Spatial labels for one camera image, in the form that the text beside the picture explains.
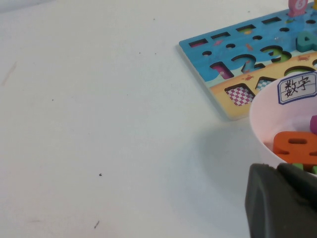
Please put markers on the teal number four piece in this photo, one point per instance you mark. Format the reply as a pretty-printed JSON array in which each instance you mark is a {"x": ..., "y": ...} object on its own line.
[{"x": 301, "y": 43}]

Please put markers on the paper label on pink bowl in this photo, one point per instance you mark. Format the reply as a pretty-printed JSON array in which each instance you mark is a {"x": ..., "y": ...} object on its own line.
[{"x": 297, "y": 88}]

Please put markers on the magenta number one piece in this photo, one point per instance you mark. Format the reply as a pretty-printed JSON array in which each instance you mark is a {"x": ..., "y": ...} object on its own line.
[{"x": 314, "y": 124}]

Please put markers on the white plastic bowl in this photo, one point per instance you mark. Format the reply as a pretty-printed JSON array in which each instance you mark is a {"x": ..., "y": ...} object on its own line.
[{"x": 263, "y": 117}]

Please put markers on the pink fish peg five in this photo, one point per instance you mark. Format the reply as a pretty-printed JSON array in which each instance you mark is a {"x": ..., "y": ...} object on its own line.
[{"x": 298, "y": 8}]

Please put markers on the orange number two piece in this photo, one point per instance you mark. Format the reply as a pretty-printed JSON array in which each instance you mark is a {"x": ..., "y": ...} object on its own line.
[{"x": 282, "y": 144}]

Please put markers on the yellow fish peg six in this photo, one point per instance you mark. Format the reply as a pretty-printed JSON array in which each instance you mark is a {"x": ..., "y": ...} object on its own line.
[{"x": 315, "y": 5}]

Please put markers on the colourful wooden puzzle board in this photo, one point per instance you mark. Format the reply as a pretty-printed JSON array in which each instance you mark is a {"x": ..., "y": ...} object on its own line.
[{"x": 198, "y": 57}]

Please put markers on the green number three piece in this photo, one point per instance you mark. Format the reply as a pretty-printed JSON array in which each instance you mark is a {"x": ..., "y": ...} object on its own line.
[{"x": 300, "y": 166}]

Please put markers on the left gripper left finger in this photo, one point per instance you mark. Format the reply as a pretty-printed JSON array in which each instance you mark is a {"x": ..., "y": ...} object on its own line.
[{"x": 272, "y": 210}]

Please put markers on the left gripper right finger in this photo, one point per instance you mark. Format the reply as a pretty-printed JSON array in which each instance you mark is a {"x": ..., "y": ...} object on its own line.
[{"x": 302, "y": 184}]

